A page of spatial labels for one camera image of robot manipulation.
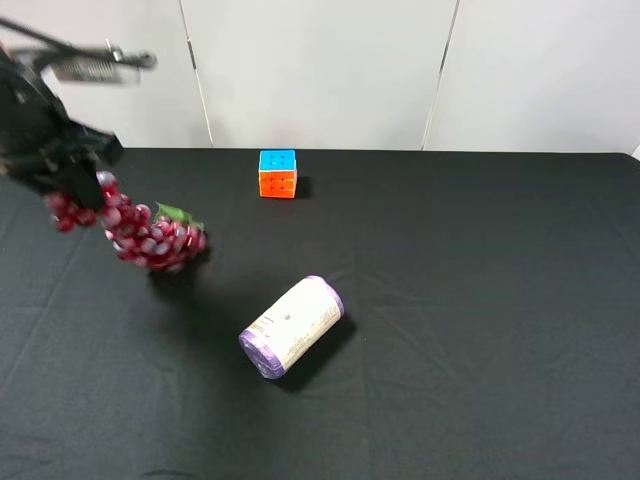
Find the purple bag roll white label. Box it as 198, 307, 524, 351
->
239, 275, 344, 380

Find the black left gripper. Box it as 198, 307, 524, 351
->
1, 50, 124, 209

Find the black tablecloth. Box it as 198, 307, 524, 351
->
1, 149, 639, 479

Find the black cable with connector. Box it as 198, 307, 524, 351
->
0, 17, 159, 71

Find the orange and blue puzzle cube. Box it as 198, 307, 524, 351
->
258, 150, 298, 199

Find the red artificial grape bunch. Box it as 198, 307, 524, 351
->
44, 171, 208, 272

